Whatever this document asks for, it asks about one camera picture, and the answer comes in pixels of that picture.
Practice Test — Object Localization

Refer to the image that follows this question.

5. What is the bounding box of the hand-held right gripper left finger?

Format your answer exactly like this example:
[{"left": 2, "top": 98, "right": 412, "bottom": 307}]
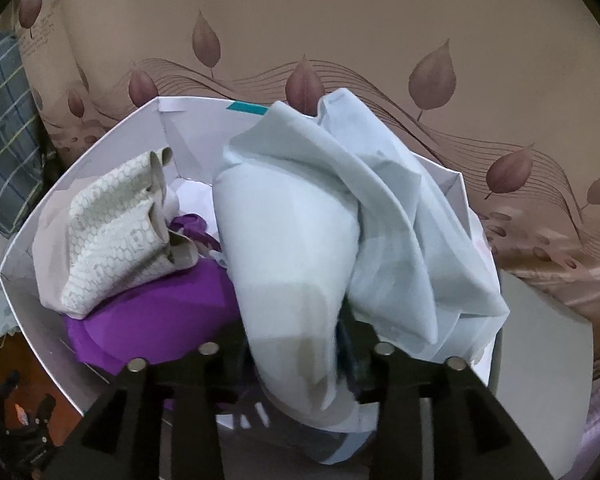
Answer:
[{"left": 55, "top": 327, "right": 261, "bottom": 480}]

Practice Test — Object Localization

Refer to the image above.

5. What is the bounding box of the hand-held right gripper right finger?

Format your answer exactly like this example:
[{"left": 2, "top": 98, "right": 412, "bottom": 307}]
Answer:
[{"left": 337, "top": 305, "right": 556, "bottom": 480}]

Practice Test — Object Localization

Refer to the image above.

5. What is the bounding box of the purple underwear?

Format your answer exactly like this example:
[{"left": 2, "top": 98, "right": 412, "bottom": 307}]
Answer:
[{"left": 65, "top": 212, "right": 261, "bottom": 413}]

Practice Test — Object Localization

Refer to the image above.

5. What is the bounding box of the light blue underwear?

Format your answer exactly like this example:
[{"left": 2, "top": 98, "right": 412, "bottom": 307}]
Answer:
[{"left": 212, "top": 87, "right": 511, "bottom": 466}]

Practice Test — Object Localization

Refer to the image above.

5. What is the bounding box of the white honeycomb print underwear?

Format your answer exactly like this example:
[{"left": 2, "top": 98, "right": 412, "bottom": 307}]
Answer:
[{"left": 32, "top": 147, "right": 201, "bottom": 321}]

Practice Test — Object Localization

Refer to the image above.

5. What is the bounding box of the white shoe box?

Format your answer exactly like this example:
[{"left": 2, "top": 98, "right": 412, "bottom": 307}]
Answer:
[{"left": 0, "top": 95, "right": 503, "bottom": 441}]

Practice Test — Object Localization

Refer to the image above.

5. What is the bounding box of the grey cabinet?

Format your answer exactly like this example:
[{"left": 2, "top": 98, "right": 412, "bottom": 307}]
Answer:
[{"left": 490, "top": 267, "right": 598, "bottom": 480}]

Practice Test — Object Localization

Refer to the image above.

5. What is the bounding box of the grey plaid cloth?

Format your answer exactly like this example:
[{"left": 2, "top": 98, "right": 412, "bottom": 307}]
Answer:
[{"left": 0, "top": 35, "right": 46, "bottom": 233}]

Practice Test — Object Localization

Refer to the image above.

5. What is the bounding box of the beige leaf print curtain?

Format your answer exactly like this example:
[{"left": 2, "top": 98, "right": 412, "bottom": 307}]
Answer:
[{"left": 17, "top": 0, "right": 600, "bottom": 376}]

